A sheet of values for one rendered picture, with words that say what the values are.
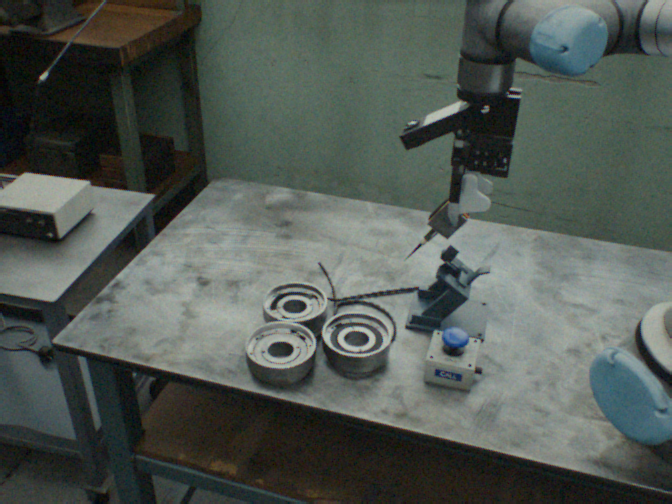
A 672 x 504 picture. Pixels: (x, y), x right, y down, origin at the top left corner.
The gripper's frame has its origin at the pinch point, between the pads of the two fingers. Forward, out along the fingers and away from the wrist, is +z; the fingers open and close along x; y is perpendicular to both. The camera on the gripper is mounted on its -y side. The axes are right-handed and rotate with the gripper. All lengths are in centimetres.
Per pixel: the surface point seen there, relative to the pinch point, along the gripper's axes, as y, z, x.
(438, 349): 1.3, 15.2, -14.1
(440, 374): 2.1, 17.4, -17.0
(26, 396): -102, 78, 13
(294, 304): -23.5, 17.9, -6.2
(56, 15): -141, 9, 109
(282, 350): -22.1, 18.7, -16.8
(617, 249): 30.8, 19.8, 29.6
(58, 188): -91, 24, 28
